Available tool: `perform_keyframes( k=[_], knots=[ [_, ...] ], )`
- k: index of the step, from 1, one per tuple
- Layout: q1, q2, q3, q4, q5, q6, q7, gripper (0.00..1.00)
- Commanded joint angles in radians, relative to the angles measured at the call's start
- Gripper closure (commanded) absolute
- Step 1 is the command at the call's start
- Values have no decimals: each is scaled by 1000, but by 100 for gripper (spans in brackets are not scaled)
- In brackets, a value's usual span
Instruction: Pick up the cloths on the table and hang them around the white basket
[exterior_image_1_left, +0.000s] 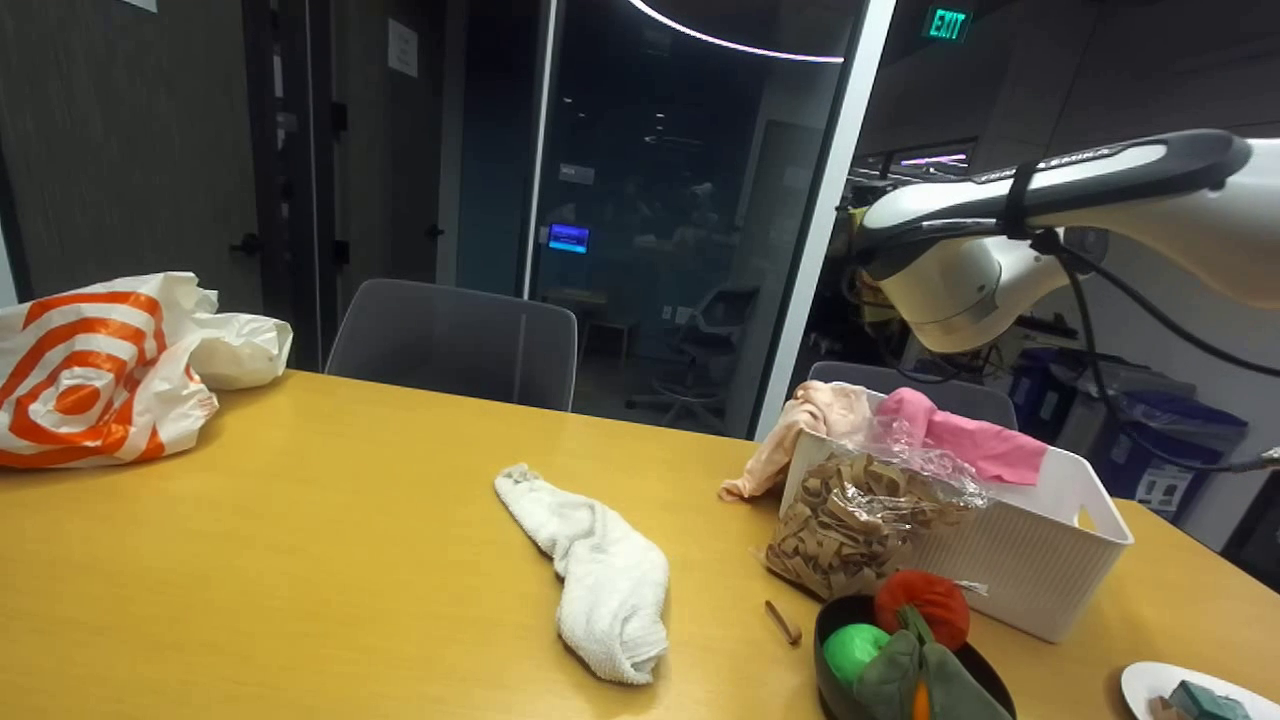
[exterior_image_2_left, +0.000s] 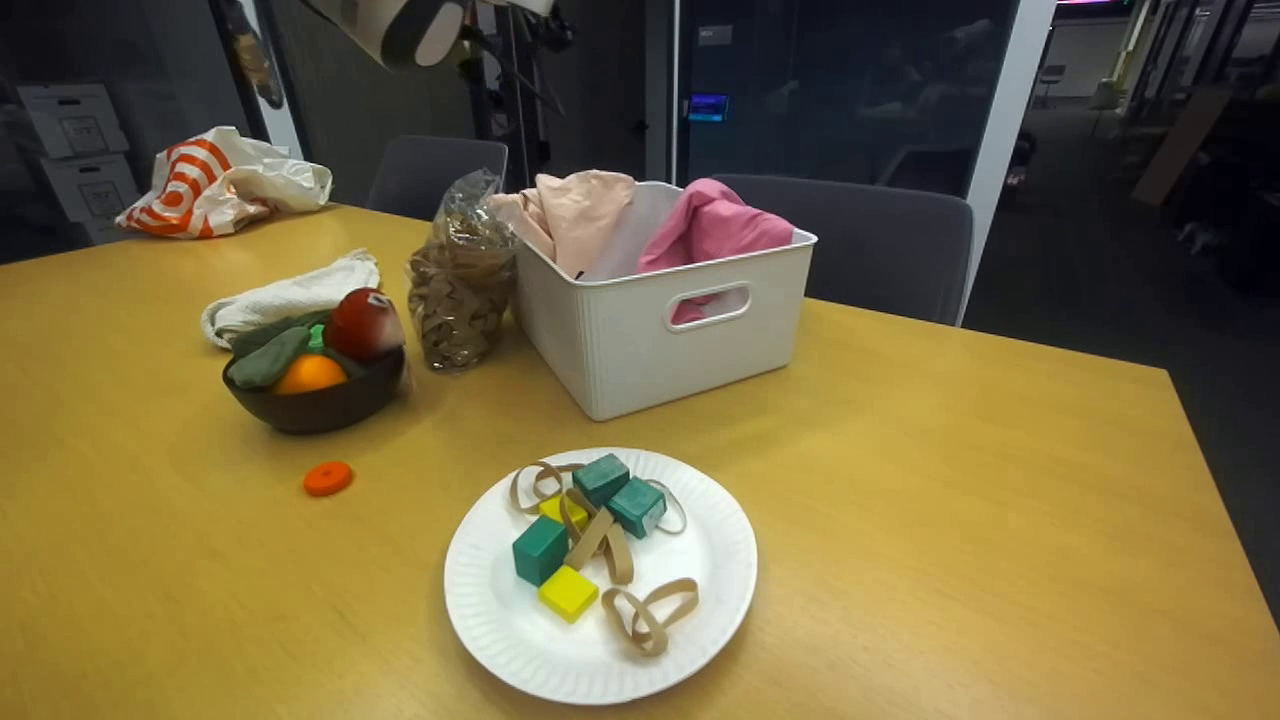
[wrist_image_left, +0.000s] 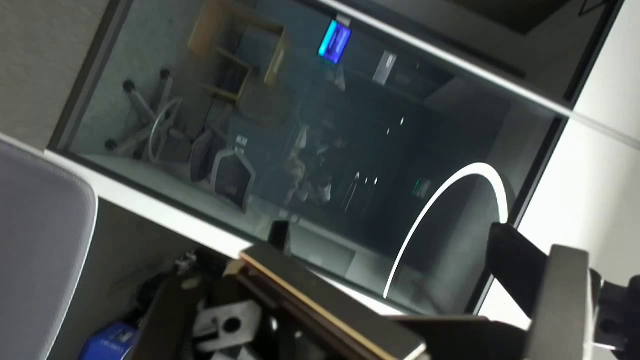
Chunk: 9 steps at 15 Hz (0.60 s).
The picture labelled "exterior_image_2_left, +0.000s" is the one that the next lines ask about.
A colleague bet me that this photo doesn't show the dark brown bowl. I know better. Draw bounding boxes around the dark brown bowl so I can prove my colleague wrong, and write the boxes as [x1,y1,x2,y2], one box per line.
[222,342,409,439]

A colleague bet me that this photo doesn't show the white plastic basket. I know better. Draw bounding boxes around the white plastic basket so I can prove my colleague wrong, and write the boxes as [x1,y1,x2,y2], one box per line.
[512,176,820,425]

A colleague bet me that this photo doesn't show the orange toy fruit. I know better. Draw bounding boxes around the orange toy fruit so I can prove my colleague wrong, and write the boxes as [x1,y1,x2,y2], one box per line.
[274,347,354,402]

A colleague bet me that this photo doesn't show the white storage box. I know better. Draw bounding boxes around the white storage box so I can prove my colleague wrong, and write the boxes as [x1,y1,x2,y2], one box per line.
[11,81,131,160]
[37,154,146,233]

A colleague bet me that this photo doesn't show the orange white plastic bag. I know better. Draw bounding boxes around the orange white plastic bag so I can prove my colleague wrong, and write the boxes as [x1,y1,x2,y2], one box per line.
[116,121,336,240]

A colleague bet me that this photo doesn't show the clear bag brown snacks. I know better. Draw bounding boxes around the clear bag brown snacks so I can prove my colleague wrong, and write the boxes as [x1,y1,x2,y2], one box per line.
[405,170,520,377]

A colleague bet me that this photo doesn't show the white paper plate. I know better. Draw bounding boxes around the white paper plate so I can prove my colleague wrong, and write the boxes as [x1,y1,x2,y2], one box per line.
[440,444,759,711]

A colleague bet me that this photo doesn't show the grey office chair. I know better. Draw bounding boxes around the grey office chair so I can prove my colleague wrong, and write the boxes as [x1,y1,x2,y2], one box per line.
[705,173,975,329]
[364,133,512,219]

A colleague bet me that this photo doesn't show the yellow wooden block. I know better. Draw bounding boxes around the yellow wooden block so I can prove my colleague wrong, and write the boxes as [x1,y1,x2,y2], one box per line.
[535,565,604,623]
[535,491,598,533]

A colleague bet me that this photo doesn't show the pink cloth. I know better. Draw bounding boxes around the pink cloth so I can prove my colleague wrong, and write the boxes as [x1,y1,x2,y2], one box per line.
[638,176,799,334]

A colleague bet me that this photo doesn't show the pale thin rubber band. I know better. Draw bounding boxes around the pale thin rubber band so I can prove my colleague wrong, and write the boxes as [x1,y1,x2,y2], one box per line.
[644,476,694,540]

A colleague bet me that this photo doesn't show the red toy apple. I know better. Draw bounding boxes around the red toy apple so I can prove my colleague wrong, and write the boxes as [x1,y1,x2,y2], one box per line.
[329,284,409,365]

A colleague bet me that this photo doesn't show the dark green plush vegetable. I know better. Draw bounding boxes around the dark green plush vegetable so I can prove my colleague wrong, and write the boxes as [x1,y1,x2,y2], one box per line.
[222,315,325,398]

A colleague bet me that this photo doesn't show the teal wooden block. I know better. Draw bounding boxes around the teal wooden block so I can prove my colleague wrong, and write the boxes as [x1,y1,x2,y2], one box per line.
[509,511,571,587]
[604,476,668,540]
[571,453,631,510]

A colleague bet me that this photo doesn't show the blue lit display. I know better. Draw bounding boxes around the blue lit display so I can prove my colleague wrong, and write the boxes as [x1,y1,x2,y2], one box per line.
[680,91,734,130]

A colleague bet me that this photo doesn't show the tan rubber band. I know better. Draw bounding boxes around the tan rubber band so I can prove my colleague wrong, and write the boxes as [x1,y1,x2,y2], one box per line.
[509,466,563,516]
[530,457,584,503]
[627,577,705,635]
[602,584,678,666]

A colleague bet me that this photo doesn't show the white terry towel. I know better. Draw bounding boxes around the white terry towel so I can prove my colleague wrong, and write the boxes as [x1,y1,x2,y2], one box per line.
[196,249,383,354]

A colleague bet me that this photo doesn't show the small orange disc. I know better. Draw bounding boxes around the small orange disc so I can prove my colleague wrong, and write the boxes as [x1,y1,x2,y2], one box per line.
[300,457,362,503]

